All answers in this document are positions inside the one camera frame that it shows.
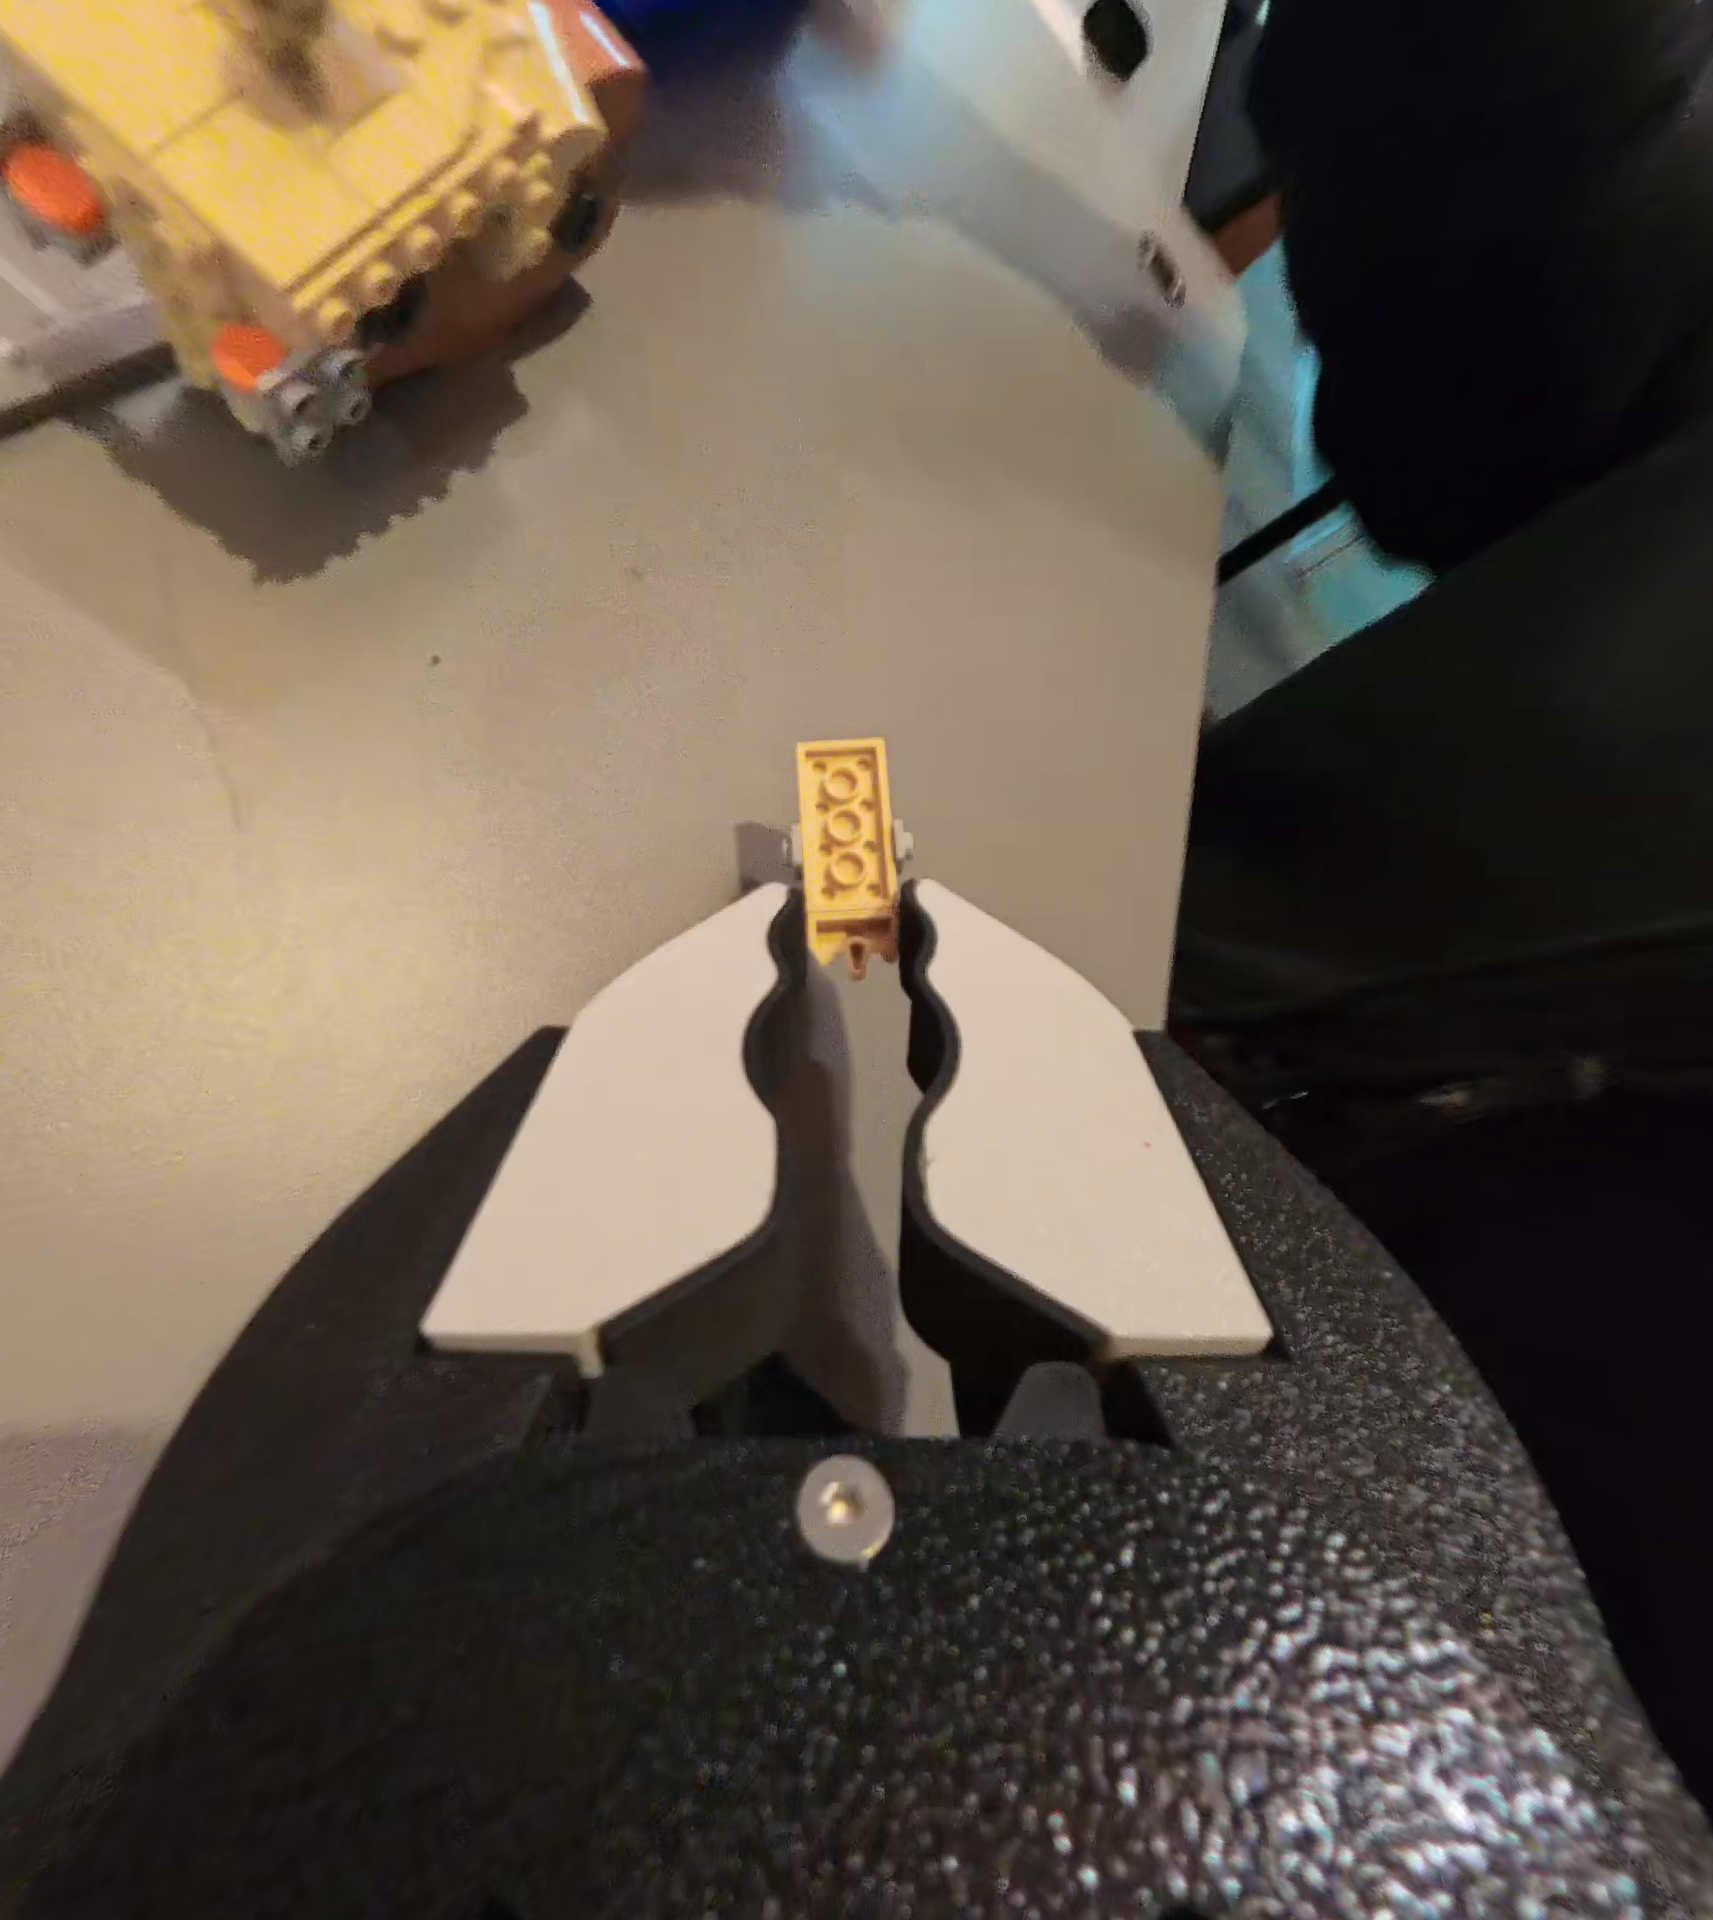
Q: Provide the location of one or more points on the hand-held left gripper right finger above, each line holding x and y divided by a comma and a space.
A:
1081, 1185

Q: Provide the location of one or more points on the black round knob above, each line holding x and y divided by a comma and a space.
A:
1115, 39

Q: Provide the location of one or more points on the person's right forearm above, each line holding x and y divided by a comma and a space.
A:
1471, 224

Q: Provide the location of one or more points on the tan brown brick ship model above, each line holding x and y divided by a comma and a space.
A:
317, 165

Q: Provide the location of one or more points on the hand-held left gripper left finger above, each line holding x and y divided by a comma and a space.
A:
616, 1170

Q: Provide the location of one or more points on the grey desk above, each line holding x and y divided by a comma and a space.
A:
497, 675

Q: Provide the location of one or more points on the tan square brick plate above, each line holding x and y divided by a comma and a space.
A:
844, 824

